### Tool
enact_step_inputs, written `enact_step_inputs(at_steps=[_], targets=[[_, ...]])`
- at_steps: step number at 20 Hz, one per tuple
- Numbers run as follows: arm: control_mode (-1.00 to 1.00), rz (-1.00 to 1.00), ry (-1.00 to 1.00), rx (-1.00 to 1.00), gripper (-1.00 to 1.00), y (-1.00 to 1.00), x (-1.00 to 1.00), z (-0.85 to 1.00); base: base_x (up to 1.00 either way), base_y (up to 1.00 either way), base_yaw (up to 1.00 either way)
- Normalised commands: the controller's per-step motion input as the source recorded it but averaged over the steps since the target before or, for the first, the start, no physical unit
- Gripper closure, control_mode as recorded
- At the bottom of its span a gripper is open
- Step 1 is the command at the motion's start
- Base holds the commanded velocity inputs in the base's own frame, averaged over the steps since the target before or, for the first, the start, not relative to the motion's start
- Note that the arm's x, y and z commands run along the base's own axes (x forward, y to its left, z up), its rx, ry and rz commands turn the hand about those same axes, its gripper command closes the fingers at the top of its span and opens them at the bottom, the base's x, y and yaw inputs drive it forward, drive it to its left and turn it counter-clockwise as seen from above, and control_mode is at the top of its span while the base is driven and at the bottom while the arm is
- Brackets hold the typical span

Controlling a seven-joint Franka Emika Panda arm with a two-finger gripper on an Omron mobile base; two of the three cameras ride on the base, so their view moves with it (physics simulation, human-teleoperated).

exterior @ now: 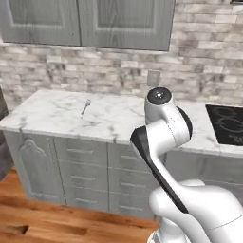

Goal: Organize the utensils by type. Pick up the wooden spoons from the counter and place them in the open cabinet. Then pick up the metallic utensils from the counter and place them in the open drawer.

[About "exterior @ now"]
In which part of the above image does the black hob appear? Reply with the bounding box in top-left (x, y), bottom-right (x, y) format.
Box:
top-left (204, 103), bottom-right (243, 147)

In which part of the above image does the grey base cabinet door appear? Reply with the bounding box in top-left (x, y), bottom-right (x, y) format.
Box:
top-left (4, 130), bottom-right (66, 205)

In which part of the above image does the grey cabinet door handle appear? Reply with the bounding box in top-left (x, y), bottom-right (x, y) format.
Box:
top-left (47, 138), bottom-right (55, 165)

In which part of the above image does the metallic fork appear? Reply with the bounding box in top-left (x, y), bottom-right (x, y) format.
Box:
top-left (80, 98), bottom-right (92, 117)

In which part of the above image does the grey cabinet under hob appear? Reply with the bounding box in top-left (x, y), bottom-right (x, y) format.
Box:
top-left (164, 149), bottom-right (243, 207)

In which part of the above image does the grey drawer front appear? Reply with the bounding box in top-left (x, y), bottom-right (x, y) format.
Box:
top-left (108, 191), bottom-right (156, 220)
top-left (62, 185), bottom-right (110, 213)
top-left (58, 160), bottom-right (109, 192)
top-left (53, 137), bottom-right (109, 167)
top-left (107, 167), bottom-right (159, 197)
top-left (106, 142), bottom-right (147, 174)

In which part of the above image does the grey wall cabinet door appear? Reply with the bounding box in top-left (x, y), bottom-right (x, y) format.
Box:
top-left (0, 0), bottom-right (82, 47)
top-left (77, 0), bottom-right (177, 52)

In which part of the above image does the white wall outlet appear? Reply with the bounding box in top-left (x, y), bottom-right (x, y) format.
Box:
top-left (147, 69), bottom-right (161, 88)

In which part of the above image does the dark grey cabinet run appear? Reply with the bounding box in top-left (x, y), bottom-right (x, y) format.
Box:
top-left (0, 84), bottom-right (15, 181)

